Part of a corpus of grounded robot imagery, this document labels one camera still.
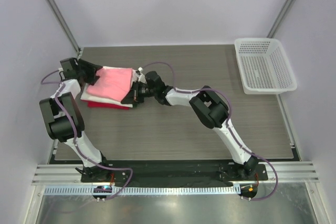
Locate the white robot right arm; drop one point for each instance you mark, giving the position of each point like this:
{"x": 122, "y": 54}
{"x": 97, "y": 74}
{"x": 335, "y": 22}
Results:
{"x": 210, "y": 109}

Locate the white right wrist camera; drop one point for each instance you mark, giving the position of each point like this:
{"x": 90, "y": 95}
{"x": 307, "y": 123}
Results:
{"x": 137, "y": 75}

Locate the left aluminium frame post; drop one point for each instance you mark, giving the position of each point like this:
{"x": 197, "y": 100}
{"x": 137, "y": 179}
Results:
{"x": 63, "y": 24}

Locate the pink t shirt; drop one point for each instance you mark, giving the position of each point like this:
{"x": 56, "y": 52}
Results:
{"x": 113, "y": 83}

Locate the aluminium frame post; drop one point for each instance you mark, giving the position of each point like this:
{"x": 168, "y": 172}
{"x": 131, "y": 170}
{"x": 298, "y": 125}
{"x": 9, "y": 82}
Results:
{"x": 63, "y": 24}
{"x": 284, "y": 11}

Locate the slotted cable duct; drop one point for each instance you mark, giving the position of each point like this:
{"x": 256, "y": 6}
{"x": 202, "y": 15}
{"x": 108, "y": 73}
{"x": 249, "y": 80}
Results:
{"x": 104, "y": 190}

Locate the right aluminium frame post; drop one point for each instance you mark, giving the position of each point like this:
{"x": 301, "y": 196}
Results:
{"x": 284, "y": 11}

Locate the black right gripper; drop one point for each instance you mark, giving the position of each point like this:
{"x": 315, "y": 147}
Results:
{"x": 134, "y": 95}

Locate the aluminium rail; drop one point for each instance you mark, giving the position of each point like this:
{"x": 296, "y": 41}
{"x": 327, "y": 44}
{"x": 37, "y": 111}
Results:
{"x": 284, "y": 172}

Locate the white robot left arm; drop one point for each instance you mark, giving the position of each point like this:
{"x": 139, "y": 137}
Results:
{"x": 63, "y": 120}

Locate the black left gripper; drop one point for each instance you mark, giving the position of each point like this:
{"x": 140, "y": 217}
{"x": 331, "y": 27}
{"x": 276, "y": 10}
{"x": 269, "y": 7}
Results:
{"x": 91, "y": 70}

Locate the folded red t shirt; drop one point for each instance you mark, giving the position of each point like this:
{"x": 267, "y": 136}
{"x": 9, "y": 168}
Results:
{"x": 92, "y": 104}

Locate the white plastic basket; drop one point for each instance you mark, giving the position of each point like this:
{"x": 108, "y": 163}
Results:
{"x": 264, "y": 66}

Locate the folded white t shirt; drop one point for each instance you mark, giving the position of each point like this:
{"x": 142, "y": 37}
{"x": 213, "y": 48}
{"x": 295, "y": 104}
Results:
{"x": 86, "y": 97}

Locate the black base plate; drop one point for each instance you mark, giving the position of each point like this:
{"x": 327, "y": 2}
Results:
{"x": 175, "y": 174}

